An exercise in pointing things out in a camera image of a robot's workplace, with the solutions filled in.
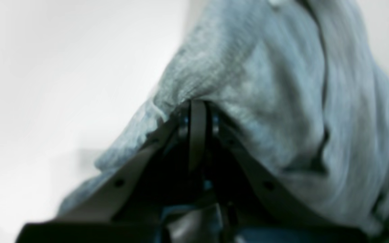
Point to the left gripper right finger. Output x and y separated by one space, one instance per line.
255 207

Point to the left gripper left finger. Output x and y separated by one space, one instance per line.
93 221

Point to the grey T-shirt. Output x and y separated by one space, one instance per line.
305 92

